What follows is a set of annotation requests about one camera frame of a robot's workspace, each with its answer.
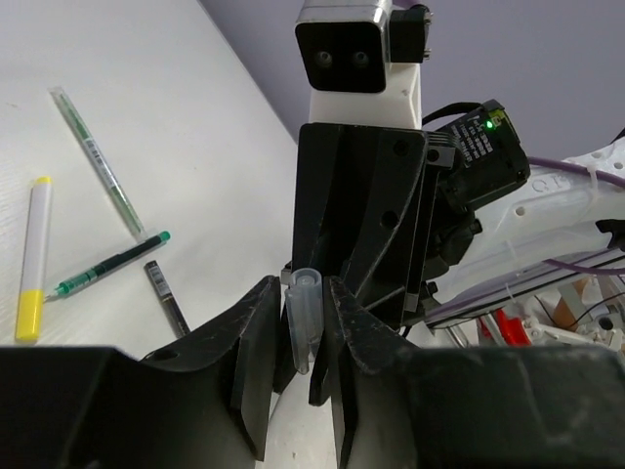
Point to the black pen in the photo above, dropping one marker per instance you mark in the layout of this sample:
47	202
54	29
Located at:
167	299

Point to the yellow capped white marker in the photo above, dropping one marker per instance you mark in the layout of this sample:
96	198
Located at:
34	264

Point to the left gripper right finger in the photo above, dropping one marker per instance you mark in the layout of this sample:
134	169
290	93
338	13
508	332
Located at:
396	405

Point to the clear pen cap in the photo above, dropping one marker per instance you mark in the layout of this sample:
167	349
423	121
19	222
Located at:
303	301

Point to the green fineliner pen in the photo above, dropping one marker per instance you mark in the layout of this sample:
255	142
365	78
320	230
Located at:
106	267

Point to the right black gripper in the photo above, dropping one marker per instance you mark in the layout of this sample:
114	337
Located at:
358	196

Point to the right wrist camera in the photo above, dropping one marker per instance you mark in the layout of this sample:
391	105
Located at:
363	60

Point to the clear green gel pen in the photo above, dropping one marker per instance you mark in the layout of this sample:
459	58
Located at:
96	157

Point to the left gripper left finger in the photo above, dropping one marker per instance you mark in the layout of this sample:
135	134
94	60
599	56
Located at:
203	401

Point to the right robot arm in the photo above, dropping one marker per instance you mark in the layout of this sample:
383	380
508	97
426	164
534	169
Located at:
444	225

